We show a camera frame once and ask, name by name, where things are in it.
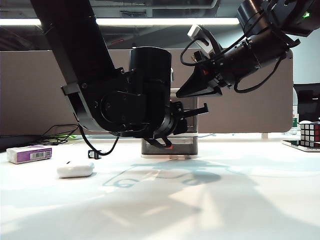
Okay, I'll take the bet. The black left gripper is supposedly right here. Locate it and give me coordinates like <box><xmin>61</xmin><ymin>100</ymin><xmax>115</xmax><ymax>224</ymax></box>
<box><xmin>166</xmin><ymin>100</ymin><xmax>189</xmax><ymax>136</ymax></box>

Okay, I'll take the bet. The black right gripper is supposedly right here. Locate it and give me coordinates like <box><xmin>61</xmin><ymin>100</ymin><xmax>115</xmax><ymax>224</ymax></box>
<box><xmin>175</xmin><ymin>53</ymin><xmax>228</xmax><ymax>99</ymax></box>

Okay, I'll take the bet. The grey three-drawer storage box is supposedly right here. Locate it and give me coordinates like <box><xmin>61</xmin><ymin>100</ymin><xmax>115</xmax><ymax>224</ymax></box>
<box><xmin>141</xmin><ymin>87</ymin><xmax>200</xmax><ymax>159</ymax></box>

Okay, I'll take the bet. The white earphone case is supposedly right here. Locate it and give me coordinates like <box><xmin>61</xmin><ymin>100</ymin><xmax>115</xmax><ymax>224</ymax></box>
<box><xmin>56</xmin><ymin>161</ymin><xmax>95</xmax><ymax>179</ymax></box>

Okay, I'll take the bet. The brown desk partition panel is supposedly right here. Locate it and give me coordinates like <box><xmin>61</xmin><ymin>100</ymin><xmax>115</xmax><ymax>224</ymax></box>
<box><xmin>0</xmin><ymin>48</ymin><xmax>294</xmax><ymax>135</ymax></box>

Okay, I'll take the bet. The long ceiling light strip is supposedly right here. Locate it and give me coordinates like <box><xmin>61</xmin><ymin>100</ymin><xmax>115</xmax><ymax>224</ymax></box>
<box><xmin>0</xmin><ymin>17</ymin><xmax>241</xmax><ymax>28</ymax></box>

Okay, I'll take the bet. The small black binder clip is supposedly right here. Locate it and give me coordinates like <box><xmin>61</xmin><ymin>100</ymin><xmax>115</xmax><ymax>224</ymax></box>
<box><xmin>87</xmin><ymin>149</ymin><xmax>112</xmax><ymax>160</ymax></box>

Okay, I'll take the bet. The flat white tray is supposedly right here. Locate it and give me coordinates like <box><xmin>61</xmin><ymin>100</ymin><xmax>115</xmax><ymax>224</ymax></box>
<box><xmin>281</xmin><ymin>139</ymin><xmax>320</xmax><ymax>153</ymax></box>

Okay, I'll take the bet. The black office chair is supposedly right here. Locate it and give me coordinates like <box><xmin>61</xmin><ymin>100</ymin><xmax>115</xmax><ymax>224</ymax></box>
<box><xmin>292</xmin><ymin>83</ymin><xmax>320</xmax><ymax>123</ymax></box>

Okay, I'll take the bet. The rubik's cube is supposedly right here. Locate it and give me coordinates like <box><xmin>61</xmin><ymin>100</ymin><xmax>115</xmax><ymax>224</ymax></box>
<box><xmin>299</xmin><ymin>120</ymin><xmax>320</xmax><ymax>147</ymax></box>

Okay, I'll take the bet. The white purple tissue pack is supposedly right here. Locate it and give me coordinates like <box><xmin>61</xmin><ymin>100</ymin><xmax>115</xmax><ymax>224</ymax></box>
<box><xmin>6</xmin><ymin>144</ymin><xmax>53</xmax><ymax>165</ymax></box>

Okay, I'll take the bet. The black left camera bracket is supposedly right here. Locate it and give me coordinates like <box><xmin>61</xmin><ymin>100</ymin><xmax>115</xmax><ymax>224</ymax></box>
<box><xmin>183</xmin><ymin>102</ymin><xmax>209</xmax><ymax>118</ymax></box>

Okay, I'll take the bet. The black camera bracket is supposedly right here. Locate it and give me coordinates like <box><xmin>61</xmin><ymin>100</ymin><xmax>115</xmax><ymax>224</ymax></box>
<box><xmin>199</xmin><ymin>27</ymin><xmax>222</xmax><ymax>60</ymax></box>
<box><xmin>183</xmin><ymin>102</ymin><xmax>209</xmax><ymax>118</ymax></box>

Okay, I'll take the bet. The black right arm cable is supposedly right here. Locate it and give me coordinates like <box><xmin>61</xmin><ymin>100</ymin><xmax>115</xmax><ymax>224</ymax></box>
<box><xmin>233</xmin><ymin>37</ymin><xmax>301</xmax><ymax>94</ymax></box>

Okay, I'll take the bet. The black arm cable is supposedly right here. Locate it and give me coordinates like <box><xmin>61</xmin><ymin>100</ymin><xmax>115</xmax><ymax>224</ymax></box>
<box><xmin>233</xmin><ymin>37</ymin><xmax>301</xmax><ymax>94</ymax></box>
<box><xmin>79</xmin><ymin>124</ymin><xmax>120</xmax><ymax>156</ymax></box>

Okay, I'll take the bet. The black right camera cable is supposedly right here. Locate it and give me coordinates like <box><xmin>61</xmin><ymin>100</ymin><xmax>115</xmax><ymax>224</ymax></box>
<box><xmin>180</xmin><ymin>39</ymin><xmax>208</xmax><ymax>67</ymax></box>

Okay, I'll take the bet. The black right camera bracket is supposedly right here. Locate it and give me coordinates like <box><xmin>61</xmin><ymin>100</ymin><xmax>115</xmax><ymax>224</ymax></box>
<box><xmin>199</xmin><ymin>27</ymin><xmax>222</xmax><ymax>60</ymax></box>

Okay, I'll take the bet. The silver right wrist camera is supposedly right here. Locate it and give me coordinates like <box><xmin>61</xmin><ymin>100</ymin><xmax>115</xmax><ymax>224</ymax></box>
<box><xmin>187</xmin><ymin>24</ymin><xmax>211</xmax><ymax>54</ymax></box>

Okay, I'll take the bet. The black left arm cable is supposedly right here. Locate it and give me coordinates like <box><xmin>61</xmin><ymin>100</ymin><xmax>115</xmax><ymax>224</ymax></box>
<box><xmin>79</xmin><ymin>124</ymin><xmax>120</xmax><ymax>156</ymax></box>

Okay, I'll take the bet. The thin black tangled cable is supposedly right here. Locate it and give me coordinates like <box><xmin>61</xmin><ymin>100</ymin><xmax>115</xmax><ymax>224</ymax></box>
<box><xmin>39</xmin><ymin>124</ymin><xmax>81</xmax><ymax>146</ymax></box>

